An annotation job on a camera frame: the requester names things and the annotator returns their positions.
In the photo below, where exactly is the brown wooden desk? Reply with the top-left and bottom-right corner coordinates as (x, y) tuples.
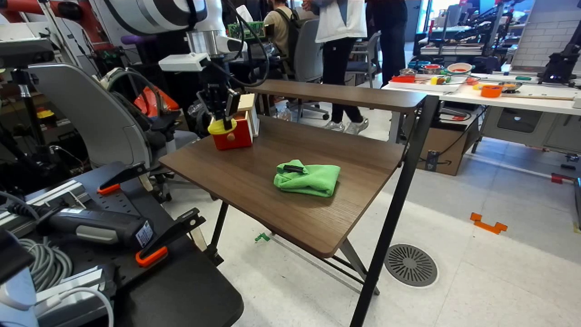
(162, 81), (440, 327)

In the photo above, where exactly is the person in white shirt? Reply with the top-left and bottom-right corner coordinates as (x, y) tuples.
(309, 0), (369, 135)

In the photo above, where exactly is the wooden box with red drawer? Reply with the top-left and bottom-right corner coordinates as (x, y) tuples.
(211, 93), (260, 151)

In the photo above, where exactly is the yellow oval object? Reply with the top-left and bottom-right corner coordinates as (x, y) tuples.
(207, 121), (236, 137)

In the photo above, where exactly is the orange black backpack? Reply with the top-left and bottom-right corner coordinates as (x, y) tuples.
(135, 88), (180, 119)

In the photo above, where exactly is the seated person with backpack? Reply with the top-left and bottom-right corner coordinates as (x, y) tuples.
(263, 0), (300, 77)

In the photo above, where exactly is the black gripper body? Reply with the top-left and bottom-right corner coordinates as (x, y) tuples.
(198, 61), (240, 117)

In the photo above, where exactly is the cardboard box under table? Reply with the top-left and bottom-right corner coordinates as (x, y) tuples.
(418, 121), (479, 177)

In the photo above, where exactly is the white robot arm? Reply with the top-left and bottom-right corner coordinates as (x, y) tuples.
(104, 0), (247, 130)

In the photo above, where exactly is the black clamp with orange tips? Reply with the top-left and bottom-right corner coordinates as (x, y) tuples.
(135, 210), (205, 270)

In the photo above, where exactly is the grey office chair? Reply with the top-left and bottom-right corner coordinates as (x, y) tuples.
(26, 62), (178, 204)

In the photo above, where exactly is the white work table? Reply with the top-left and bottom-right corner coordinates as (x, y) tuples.
(387, 73), (581, 153)

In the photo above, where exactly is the round floor drain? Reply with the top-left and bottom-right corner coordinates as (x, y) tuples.
(385, 244), (438, 288)

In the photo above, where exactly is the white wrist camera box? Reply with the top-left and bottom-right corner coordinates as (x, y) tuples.
(158, 53), (209, 73)

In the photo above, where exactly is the orange floor marker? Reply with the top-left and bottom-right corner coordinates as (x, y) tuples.
(470, 213), (509, 235)

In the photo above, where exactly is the grey swivel chair background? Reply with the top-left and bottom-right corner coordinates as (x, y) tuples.
(292, 17), (332, 122)

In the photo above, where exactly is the green folded cloth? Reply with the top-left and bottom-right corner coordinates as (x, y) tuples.
(273, 161), (342, 199)

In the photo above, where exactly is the orange bowl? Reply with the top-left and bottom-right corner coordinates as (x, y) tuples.
(481, 86), (503, 99)

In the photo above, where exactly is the grey cable bundle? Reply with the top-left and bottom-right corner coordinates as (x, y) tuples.
(17, 235), (75, 295)

